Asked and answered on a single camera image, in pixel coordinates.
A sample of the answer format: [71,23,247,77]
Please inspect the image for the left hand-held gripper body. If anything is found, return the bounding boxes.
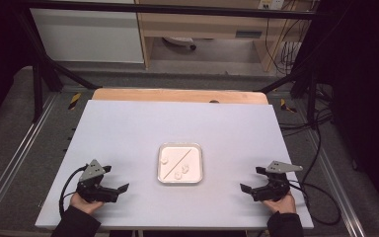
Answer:
[76,159,119,203]

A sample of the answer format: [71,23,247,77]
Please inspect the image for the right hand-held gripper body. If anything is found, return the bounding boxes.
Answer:
[252,160,304,202]

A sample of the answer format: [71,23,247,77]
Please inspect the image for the square metal tray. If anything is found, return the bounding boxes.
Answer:
[157,142,204,185]

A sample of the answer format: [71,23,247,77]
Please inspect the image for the thin wooden skewer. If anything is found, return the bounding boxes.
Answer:
[162,148,192,181]

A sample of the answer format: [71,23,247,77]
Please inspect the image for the person's right hand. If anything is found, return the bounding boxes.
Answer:
[264,193,297,214]

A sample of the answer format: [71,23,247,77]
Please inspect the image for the person's left hand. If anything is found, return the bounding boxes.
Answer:
[69,193,105,215]

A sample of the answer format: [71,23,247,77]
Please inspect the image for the wooden table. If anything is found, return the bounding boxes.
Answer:
[92,87,269,106]

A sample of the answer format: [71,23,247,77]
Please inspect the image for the white cabinet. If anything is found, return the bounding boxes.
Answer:
[29,8,145,64]

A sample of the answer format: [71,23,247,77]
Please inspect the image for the white chair base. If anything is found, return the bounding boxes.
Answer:
[162,37,197,51]

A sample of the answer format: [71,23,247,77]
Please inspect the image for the wooden desk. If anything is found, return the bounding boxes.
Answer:
[134,0,320,72]

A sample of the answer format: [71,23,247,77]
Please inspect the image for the white power socket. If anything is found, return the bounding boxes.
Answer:
[258,0,285,10]

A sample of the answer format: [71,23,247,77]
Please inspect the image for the left hand-held gripper cable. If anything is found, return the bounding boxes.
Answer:
[58,164,89,218]

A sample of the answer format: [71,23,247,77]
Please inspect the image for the hand-held gripper cable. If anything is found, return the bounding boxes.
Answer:
[288,179,341,227]
[58,164,89,218]

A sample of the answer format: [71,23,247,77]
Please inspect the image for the aluminium floor rail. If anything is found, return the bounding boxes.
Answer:
[304,131,366,237]
[0,93,59,218]

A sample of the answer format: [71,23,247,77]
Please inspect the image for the right hand-held gripper cable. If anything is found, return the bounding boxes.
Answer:
[288,179,341,227]

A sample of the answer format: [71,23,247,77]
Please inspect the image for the black floor cables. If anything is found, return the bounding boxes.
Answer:
[277,83,336,138]

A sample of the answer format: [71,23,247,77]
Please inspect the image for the black frame stand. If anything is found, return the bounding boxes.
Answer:
[16,9,102,123]
[260,65,320,128]

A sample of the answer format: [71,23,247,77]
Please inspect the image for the hanging black cables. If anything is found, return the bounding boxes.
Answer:
[265,0,310,75]

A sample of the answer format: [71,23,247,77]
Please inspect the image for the black frame crossbar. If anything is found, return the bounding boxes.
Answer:
[23,0,320,21]

